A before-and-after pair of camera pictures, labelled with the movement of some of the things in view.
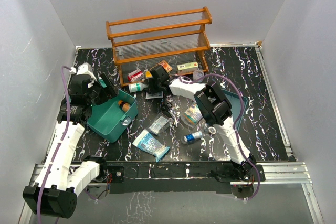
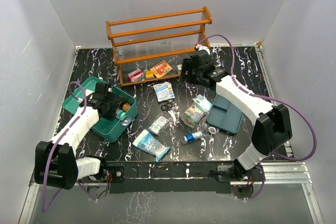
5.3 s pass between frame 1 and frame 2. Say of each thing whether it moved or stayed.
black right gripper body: moved
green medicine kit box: stayed
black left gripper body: moved
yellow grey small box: stayed
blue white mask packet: stayed
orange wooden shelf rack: stayed
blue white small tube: stayed
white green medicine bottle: moved
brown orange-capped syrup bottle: stayed
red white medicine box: stayed
